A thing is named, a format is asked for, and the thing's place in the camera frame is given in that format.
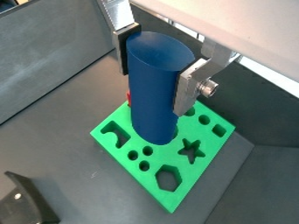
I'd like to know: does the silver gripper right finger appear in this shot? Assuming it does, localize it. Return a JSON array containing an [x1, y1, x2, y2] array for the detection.
[[172, 38, 239, 116]]

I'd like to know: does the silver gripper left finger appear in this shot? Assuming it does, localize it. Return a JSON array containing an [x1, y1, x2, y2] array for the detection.
[[97, 0, 141, 75]]

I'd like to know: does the blue oval cylinder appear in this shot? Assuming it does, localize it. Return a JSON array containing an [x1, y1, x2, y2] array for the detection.
[[125, 31, 195, 145]]

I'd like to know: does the black curved fixture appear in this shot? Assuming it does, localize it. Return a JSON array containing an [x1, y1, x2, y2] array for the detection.
[[0, 171, 61, 224]]

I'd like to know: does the red rectangular block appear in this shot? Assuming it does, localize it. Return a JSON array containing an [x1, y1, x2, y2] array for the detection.
[[125, 90, 131, 108]]

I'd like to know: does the green shape sorter block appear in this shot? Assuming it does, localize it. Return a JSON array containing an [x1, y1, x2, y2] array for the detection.
[[89, 102, 235, 212]]

